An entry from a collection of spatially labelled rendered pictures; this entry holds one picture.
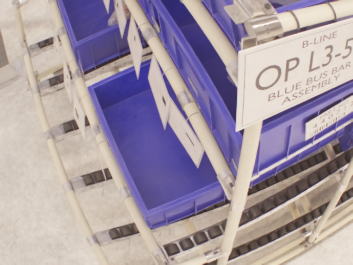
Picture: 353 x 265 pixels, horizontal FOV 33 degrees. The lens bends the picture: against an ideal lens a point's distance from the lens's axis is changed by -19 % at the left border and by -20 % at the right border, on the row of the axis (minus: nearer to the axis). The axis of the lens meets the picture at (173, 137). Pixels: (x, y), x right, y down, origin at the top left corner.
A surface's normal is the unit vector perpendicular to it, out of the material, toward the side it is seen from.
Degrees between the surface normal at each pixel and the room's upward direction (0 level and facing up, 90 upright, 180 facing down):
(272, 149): 90
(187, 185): 3
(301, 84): 90
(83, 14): 3
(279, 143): 90
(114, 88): 90
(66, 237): 0
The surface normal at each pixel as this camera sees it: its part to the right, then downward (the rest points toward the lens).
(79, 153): -0.01, -0.46
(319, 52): 0.40, 0.81
